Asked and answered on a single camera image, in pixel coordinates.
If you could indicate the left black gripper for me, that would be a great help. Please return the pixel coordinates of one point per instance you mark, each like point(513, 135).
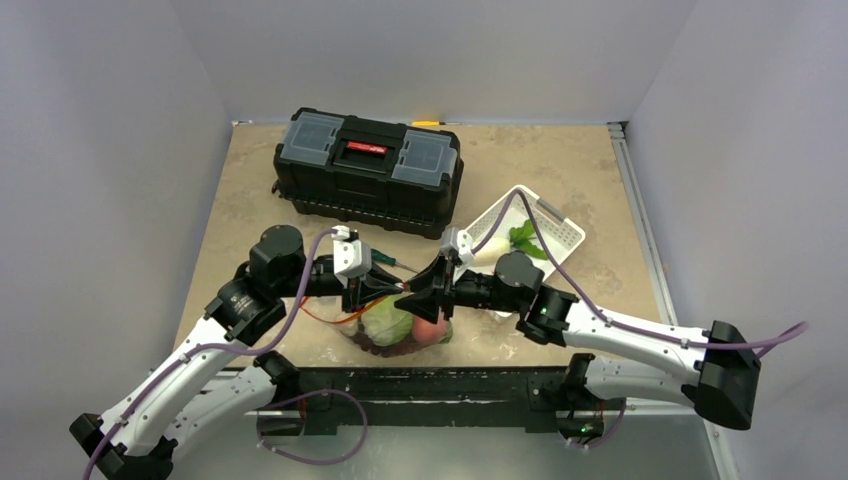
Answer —
point(377, 282)

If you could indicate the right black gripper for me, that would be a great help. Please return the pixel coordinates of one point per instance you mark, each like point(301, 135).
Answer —
point(445, 291)

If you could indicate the clear orange-zip bag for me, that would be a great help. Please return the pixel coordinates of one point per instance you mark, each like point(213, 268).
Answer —
point(327, 311)

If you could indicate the green toy cabbage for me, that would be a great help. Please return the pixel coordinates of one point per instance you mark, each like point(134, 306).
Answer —
point(385, 324)

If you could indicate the pink toy peach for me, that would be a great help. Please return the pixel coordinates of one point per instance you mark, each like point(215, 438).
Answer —
point(427, 333)

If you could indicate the dark red toy grapes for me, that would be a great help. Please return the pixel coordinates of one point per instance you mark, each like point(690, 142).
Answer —
point(404, 346)

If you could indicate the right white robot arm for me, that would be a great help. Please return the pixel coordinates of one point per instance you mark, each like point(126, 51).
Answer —
point(713, 371)

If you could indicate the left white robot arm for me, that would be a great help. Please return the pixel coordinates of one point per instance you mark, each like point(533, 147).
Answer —
point(229, 363)

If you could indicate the white toy radish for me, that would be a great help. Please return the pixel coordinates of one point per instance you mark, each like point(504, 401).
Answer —
point(492, 250)

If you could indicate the green toy leaf vegetable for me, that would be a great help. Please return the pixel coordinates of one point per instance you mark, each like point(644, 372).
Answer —
point(521, 238)

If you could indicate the black plastic toolbox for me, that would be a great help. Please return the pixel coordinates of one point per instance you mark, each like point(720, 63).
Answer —
point(391, 175)

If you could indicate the white perforated plastic basket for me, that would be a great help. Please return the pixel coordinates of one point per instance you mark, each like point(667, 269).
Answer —
point(557, 235)

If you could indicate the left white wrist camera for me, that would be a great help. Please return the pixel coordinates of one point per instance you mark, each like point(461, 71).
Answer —
point(352, 259)

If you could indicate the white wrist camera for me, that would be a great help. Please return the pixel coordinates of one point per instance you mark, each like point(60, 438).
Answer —
point(352, 259)
point(456, 245)

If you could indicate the green handle screwdriver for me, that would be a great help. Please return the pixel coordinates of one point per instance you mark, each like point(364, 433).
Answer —
point(385, 259)

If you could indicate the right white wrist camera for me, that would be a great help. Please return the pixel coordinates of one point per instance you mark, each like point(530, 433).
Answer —
point(456, 245)

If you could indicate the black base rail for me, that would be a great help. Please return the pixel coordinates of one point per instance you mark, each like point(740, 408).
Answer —
point(548, 399)

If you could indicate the aluminium frame rail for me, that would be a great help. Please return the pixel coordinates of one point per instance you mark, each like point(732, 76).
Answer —
point(717, 451)

